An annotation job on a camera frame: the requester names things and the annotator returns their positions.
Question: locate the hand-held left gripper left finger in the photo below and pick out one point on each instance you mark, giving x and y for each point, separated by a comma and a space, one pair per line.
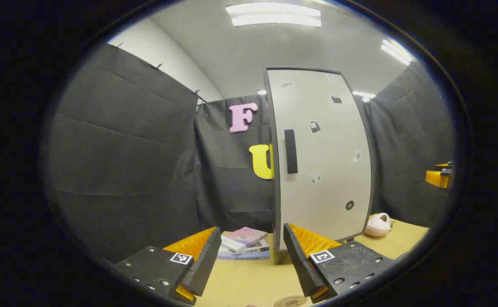
206, 264

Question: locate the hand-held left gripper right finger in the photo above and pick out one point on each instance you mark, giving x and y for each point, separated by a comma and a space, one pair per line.
300, 264

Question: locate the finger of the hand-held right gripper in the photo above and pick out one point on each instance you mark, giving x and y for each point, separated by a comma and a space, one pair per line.
436, 178
444, 164

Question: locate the dark grey cabinet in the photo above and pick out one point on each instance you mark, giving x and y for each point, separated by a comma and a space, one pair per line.
276, 200

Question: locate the beige cabinet door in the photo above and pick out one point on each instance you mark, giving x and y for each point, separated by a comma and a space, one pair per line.
329, 192

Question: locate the blue book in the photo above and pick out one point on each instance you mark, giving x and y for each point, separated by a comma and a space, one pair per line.
244, 256

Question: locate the white book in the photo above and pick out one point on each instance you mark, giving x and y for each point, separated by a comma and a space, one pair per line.
257, 248

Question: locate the pink cover book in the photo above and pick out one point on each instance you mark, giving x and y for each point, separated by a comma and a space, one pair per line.
248, 234

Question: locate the pink plush slipper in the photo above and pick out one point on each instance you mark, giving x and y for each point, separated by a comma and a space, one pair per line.
377, 226

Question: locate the ceiling light strip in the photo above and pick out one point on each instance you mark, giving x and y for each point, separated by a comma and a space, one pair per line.
397, 52

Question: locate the black backdrop cloth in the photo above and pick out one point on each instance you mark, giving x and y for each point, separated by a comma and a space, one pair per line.
125, 149

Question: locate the large ceiling light panel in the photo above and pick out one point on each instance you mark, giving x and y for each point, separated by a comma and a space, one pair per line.
274, 15

